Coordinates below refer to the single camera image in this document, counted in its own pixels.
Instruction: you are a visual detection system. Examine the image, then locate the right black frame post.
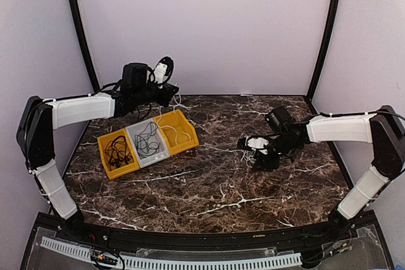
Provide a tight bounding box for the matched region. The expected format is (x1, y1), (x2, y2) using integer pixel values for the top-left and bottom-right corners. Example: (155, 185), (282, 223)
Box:
(306, 0), (339, 102)

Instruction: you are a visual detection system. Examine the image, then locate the white plastic bin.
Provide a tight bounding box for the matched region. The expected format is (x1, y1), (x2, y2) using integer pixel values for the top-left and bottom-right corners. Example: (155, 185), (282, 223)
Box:
(125, 118), (170, 168)

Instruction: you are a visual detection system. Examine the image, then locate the yellow bin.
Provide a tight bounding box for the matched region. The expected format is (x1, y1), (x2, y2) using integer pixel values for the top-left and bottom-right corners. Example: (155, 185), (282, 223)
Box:
(97, 129), (140, 180)
(153, 109), (199, 156)

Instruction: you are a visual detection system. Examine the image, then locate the white slotted cable duct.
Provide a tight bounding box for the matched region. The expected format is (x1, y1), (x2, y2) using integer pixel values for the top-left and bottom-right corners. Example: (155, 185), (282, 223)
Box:
(40, 236), (302, 269)

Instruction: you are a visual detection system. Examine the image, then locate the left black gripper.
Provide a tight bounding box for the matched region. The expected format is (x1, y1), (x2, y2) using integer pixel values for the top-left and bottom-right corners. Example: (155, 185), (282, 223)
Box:
(134, 78), (178, 106)

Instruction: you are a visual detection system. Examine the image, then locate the left black frame post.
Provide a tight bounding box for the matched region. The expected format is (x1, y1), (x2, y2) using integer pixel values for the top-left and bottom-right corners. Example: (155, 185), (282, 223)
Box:
(68, 0), (101, 92)

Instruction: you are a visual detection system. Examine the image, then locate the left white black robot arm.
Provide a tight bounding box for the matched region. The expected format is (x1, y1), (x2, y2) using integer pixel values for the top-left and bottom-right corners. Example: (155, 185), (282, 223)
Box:
(16, 56), (179, 242)

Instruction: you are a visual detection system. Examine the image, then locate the yellow bin near back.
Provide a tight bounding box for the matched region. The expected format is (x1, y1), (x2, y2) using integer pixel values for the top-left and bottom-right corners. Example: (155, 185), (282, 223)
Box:
(153, 109), (199, 156)

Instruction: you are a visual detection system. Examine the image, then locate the yellow bin near front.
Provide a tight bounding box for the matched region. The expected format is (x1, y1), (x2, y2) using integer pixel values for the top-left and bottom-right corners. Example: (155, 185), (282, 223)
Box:
(97, 129), (140, 180)

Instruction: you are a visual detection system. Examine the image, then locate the black frame post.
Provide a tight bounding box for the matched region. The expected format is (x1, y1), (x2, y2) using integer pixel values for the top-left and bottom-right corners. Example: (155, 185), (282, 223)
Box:
(68, 0), (101, 92)
(306, 0), (339, 102)

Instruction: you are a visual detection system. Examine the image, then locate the small circuit board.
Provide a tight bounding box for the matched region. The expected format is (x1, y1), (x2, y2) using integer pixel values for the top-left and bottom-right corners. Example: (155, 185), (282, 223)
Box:
(89, 249), (119, 266)

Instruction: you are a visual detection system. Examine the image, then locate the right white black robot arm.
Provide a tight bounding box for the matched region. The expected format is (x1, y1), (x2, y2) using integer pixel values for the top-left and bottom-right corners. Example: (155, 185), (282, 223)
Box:
(240, 106), (404, 241)

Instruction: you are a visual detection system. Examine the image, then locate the thick black cable bundle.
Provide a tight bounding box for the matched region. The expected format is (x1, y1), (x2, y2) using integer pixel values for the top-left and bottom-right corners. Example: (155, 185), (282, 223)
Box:
(105, 135), (134, 169)

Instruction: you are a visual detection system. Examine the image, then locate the black front rail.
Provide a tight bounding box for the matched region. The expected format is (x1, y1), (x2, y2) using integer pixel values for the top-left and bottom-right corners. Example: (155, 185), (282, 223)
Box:
(30, 211), (383, 253)

